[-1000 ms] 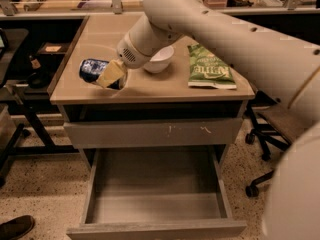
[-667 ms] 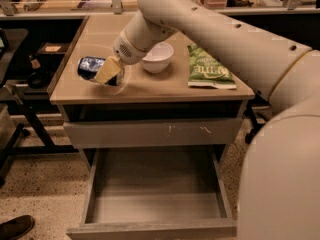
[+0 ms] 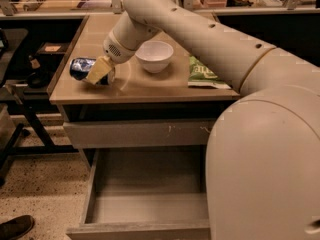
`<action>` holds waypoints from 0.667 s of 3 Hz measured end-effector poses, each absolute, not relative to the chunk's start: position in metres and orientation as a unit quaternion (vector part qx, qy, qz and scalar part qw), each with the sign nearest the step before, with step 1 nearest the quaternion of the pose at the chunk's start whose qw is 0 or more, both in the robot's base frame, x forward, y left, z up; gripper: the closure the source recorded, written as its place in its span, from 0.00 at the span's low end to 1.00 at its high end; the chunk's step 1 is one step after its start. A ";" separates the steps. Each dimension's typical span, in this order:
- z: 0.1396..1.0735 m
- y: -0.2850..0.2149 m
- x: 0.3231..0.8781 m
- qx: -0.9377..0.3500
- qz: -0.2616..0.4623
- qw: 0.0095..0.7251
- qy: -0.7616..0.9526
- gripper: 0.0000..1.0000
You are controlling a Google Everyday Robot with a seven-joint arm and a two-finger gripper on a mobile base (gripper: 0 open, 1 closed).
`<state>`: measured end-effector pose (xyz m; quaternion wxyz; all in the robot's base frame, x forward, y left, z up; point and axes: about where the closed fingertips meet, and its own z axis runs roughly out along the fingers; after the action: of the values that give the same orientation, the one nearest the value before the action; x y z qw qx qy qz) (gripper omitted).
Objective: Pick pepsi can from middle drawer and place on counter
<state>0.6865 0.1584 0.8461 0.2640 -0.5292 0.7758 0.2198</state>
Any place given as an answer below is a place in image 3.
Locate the green chip bag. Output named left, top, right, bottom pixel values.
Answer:
left=188, top=56, right=230, bottom=90

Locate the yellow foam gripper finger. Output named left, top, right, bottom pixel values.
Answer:
left=85, top=56, right=114, bottom=85

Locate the closed grey top drawer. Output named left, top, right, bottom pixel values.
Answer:
left=63, top=119, right=214, bottom=149

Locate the dark bottle with label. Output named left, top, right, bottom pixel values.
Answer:
left=28, top=55, right=41, bottom=70

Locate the grey drawer cabinet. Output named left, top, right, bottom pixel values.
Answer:
left=46, top=12, right=241, bottom=240

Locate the white ceramic bowl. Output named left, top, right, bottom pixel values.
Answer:
left=135, top=41, right=174, bottom=73

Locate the dark brown shoe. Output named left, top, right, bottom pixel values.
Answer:
left=0, top=215, right=35, bottom=240

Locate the blue pepsi can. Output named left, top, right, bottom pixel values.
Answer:
left=69, top=57, right=115, bottom=85

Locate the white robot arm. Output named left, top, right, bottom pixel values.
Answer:
left=88, top=0, right=320, bottom=240

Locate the open grey middle drawer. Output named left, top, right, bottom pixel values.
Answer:
left=67, top=146, right=210, bottom=240

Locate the black desk frame left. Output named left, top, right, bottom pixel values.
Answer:
left=0, top=28, right=77, bottom=186

